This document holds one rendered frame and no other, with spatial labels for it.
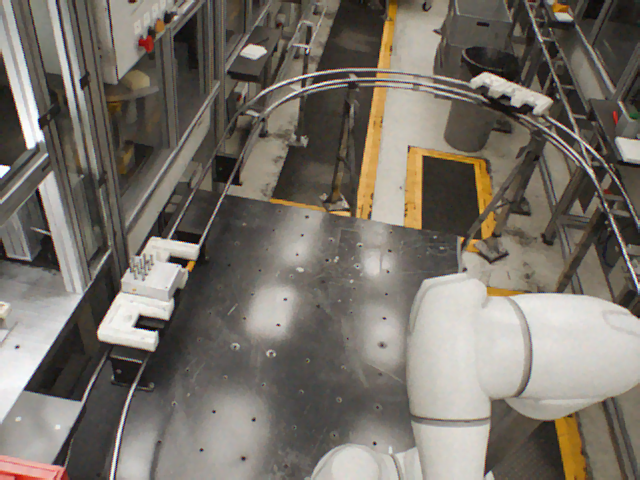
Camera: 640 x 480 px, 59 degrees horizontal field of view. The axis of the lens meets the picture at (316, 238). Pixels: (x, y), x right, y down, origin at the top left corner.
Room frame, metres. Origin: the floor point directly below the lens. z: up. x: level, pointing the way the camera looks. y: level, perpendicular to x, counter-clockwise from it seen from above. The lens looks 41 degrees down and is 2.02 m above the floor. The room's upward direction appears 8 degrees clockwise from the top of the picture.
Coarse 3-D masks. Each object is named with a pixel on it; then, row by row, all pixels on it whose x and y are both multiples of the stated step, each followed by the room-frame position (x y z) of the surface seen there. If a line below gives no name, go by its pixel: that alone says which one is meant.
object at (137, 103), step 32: (192, 32) 2.19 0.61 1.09; (160, 64) 1.59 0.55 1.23; (192, 64) 2.19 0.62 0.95; (128, 96) 1.35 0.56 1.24; (160, 96) 1.57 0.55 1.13; (128, 128) 1.32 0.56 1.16; (160, 128) 1.55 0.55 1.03; (128, 160) 1.30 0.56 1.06; (160, 160) 1.52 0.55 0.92; (128, 192) 1.27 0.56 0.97
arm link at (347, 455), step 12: (324, 456) 0.59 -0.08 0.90; (336, 456) 0.57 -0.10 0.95; (348, 456) 0.57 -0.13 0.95; (360, 456) 0.57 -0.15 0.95; (372, 456) 0.58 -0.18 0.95; (384, 456) 0.61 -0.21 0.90; (324, 468) 0.55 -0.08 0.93; (336, 468) 0.54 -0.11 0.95; (348, 468) 0.55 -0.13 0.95; (360, 468) 0.55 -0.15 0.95; (372, 468) 0.55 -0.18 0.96; (384, 468) 0.56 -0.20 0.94
